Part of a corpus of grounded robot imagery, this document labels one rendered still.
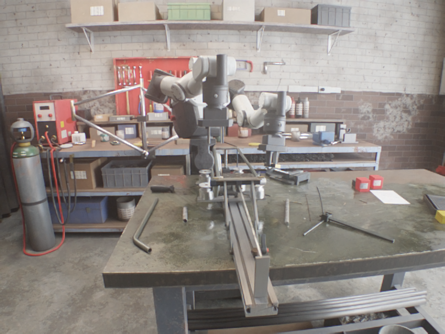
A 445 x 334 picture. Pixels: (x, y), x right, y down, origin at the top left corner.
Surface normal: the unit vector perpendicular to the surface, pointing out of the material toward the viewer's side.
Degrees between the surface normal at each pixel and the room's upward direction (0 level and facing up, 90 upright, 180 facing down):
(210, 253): 0
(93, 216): 90
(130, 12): 92
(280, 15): 90
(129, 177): 90
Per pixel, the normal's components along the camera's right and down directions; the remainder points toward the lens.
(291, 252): 0.00, -0.97
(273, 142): 0.31, 0.05
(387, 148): 0.08, 0.26
